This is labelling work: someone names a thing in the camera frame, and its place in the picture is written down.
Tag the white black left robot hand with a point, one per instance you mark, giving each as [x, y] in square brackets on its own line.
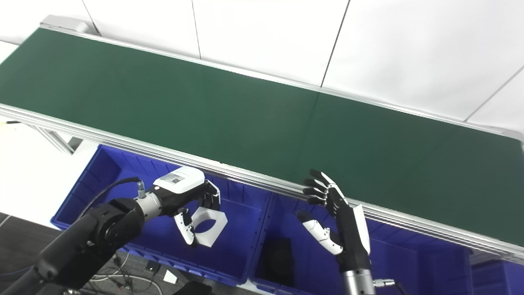
[180, 180]

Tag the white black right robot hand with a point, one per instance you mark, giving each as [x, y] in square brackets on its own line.
[352, 237]

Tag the white square part round hole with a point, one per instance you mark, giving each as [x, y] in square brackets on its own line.
[217, 229]

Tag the black round part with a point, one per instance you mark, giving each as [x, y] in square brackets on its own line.
[280, 262]

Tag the grey conveyor motor housing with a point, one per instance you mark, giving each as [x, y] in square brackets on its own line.
[63, 22]

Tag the green conveyor belt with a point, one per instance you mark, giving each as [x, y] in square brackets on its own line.
[245, 174]
[245, 123]

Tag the white paper tag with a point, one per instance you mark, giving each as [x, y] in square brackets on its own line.
[170, 277]

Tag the blue plastic bin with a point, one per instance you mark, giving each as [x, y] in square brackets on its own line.
[409, 262]
[499, 278]
[237, 254]

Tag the aluminium conveyor leg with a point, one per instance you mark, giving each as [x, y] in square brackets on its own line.
[57, 141]

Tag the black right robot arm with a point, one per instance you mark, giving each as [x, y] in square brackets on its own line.
[358, 282]

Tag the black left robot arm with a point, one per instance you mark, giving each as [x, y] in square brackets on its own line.
[94, 237]

